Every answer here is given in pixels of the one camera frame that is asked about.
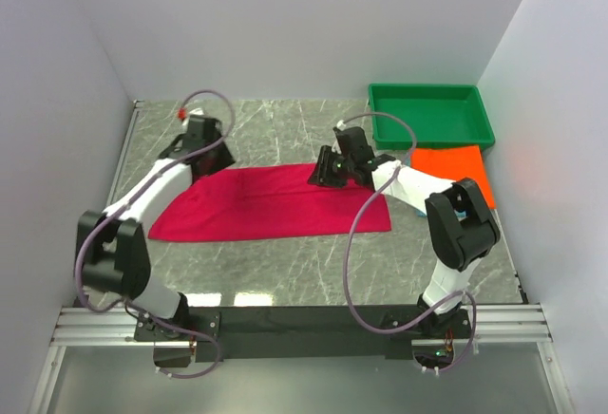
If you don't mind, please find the crimson red t shirt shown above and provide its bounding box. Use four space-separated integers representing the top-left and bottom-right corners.
148 163 371 243

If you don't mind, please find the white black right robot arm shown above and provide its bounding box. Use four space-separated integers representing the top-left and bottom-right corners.
309 122 501 335

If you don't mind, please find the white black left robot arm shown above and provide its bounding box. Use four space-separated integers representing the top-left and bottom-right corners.
74 112 234 333

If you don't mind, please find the green plastic bin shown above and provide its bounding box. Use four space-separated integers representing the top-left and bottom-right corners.
368 84 495 151

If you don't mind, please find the folded orange t shirt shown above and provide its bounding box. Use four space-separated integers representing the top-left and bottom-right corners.
410 145 496 210

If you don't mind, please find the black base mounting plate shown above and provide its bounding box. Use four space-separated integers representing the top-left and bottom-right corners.
133 304 479 364

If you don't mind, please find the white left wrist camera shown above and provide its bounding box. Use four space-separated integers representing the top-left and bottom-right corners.
177 106 205 124

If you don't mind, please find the aluminium front rail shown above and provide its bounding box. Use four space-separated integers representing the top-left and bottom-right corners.
50 304 552 348

